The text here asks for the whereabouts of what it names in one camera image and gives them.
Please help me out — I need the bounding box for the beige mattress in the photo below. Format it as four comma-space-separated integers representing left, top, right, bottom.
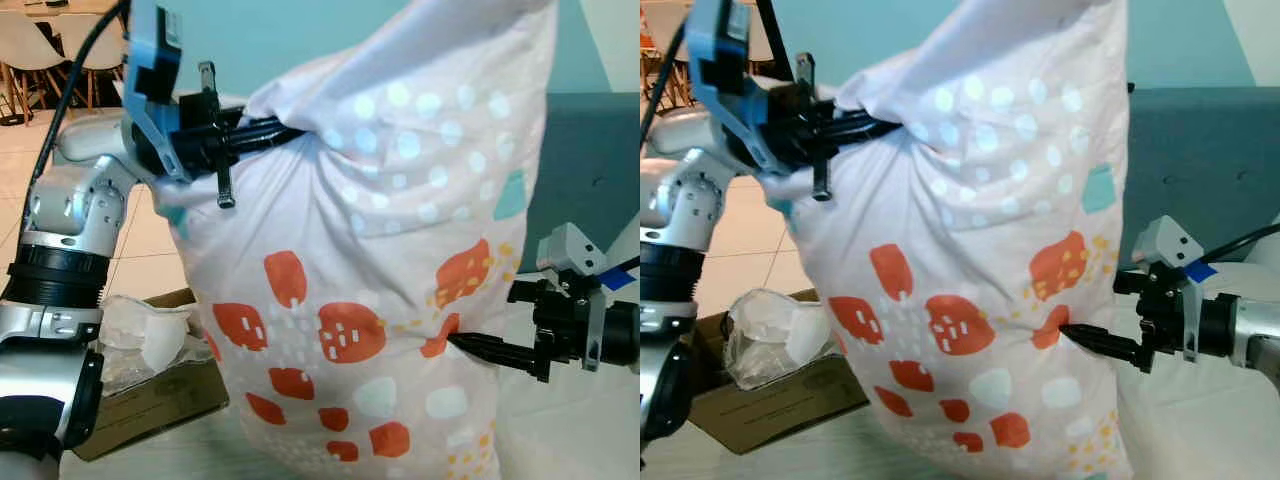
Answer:
1118, 258, 1280, 480
488, 215, 641, 480

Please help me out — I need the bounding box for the pink patterned pillow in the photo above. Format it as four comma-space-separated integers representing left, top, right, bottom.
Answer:
760, 0, 1138, 480
150, 0, 561, 480

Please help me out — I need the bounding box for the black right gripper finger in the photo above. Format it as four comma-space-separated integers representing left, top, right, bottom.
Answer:
1060, 324, 1141, 351
1095, 343, 1146, 371
447, 333, 541, 359
480, 351, 549, 383

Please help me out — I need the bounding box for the brown cardboard box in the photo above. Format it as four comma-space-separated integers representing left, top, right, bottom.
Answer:
688, 288, 871, 457
68, 287, 233, 463

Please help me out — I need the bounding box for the clear plastic drawstring bag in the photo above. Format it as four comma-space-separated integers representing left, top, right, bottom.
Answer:
724, 287, 828, 393
97, 293, 198, 398

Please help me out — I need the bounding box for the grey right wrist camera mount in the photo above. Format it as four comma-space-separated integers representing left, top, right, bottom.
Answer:
1130, 214, 1219, 363
536, 221, 609, 373

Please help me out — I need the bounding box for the blue upholstered headboard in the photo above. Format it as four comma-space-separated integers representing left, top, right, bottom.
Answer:
518, 90, 641, 301
1118, 86, 1280, 296

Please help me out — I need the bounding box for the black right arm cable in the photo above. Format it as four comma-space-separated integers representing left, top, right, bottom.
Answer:
1205, 222, 1280, 269

